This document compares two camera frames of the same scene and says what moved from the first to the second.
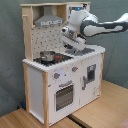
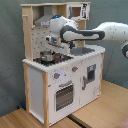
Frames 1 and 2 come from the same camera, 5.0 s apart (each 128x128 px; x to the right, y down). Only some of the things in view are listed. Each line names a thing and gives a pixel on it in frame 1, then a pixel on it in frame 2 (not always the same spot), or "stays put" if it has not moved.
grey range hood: [48, 18] stays put
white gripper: [76, 42] to [58, 46]
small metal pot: [47, 56] stays put
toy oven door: [64, 96] stays put
